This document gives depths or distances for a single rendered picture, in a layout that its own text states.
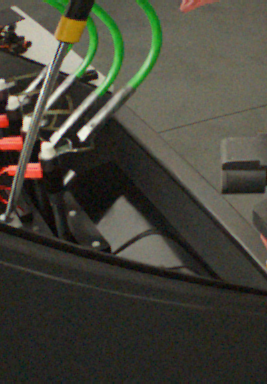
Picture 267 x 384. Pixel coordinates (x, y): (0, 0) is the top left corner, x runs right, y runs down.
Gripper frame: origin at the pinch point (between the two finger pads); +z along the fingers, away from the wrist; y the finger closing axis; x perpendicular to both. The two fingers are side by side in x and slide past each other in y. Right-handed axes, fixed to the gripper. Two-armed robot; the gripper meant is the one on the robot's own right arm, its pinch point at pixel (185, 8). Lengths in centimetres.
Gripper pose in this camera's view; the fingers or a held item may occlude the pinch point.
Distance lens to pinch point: 103.5
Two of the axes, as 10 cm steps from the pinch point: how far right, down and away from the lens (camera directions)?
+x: 2.4, 6.0, -7.6
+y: -7.5, -3.9, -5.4
